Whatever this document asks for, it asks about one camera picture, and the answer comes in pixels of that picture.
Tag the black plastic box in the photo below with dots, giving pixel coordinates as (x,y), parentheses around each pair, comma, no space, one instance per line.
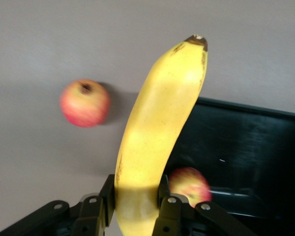
(248,147)

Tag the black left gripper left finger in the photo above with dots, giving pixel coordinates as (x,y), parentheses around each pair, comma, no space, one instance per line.
(88,216)

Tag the yellow banana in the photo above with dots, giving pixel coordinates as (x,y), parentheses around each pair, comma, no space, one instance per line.
(157,123)

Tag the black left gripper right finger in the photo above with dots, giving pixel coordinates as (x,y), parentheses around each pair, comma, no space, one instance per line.
(172,216)

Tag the red yellow streaked apple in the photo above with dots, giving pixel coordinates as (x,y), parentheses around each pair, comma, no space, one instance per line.
(189,184)

